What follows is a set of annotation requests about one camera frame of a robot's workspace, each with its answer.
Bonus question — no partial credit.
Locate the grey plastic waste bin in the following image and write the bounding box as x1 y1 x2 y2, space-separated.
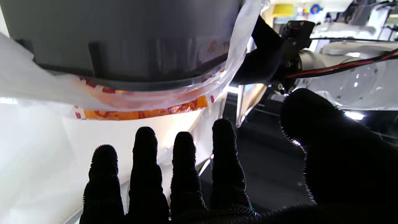
0 0 244 91

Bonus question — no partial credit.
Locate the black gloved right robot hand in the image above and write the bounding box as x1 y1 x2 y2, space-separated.
79 88 398 224

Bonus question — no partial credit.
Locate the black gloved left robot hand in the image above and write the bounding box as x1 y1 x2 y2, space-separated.
232 15 300 85

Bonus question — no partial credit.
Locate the yellow background box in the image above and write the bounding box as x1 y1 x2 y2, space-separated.
273 4 294 18

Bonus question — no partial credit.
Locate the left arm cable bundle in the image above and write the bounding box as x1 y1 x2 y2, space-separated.
285 37 398 79

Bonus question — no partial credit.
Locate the printed white plastic garbage bag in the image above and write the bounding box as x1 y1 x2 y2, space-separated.
0 0 271 122

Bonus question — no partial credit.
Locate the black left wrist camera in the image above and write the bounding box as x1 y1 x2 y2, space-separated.
281 20 315 55

